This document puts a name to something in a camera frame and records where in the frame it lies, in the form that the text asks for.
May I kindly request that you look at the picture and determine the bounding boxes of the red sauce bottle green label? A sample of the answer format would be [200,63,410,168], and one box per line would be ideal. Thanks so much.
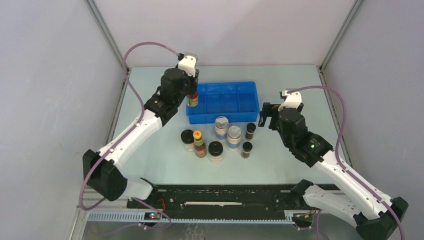
[187,91,199,108]

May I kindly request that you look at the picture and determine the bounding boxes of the silver lid jar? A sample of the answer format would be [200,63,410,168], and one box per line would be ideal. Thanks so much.
[226,125,242,151]
[214,116,229,143]

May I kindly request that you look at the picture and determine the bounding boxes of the red sauce bottle yellow cap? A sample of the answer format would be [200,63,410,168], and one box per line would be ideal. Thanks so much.
[193,130,207,158]

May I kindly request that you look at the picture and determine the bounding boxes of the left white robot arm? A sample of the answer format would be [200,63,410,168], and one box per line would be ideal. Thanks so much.
[82,67,199,208]

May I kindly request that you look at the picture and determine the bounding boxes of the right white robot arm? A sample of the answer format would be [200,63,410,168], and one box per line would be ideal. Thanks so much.
[258,102,409,240]

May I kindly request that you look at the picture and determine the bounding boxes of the small dark bottle rear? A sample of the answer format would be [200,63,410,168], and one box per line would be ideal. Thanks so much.
[245,122,257,141]

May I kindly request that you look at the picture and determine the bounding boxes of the small dark bottle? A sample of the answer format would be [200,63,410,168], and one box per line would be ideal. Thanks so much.
[241,141,253,159]
[245,122,257,141]

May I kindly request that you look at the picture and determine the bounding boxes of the blue plastic bin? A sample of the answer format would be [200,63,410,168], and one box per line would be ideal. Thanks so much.
[186,81,260,125]

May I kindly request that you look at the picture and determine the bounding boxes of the small dark bottle front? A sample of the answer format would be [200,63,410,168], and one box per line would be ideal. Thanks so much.
[241,141,253,159]

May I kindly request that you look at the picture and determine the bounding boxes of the silver lid jar front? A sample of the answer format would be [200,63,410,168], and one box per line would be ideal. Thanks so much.
[226,125,242,151]

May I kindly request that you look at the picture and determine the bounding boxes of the black lid jar left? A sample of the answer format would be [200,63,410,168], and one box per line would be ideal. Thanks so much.
[180,129,195,152]

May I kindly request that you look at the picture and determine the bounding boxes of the black lid jar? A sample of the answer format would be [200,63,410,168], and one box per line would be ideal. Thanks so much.
[208,141,224,164]
[180,129,195,152]

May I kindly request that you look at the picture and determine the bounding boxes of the black lid jar front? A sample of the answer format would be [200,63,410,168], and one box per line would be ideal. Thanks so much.
[208,141,224,164]

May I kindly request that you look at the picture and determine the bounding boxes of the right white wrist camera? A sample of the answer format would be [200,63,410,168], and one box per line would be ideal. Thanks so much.
[277,88,302,112]

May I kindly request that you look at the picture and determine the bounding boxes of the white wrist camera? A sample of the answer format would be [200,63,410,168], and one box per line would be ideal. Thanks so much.
[177,52,198,77]
[277,88,302,112]

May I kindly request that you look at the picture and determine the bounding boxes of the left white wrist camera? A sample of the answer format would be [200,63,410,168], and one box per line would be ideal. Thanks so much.
[177,52,198,77]

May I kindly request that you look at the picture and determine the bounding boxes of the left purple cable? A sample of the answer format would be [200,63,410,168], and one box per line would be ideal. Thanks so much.
[78,41,181,212]

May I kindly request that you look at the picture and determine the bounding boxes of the purple cable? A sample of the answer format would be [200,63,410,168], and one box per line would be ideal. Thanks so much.
[288,86,407,240]
[78,41,181,212]

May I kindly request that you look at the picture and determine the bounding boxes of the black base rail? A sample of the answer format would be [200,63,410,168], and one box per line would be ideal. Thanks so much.
[145,184,313,218]

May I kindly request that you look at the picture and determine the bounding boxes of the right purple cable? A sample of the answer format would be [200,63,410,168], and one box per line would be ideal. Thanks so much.
[288,86,407,240]

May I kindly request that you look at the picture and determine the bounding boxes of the white slotted cable duct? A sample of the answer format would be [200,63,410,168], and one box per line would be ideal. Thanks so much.
[86,210,294,224]

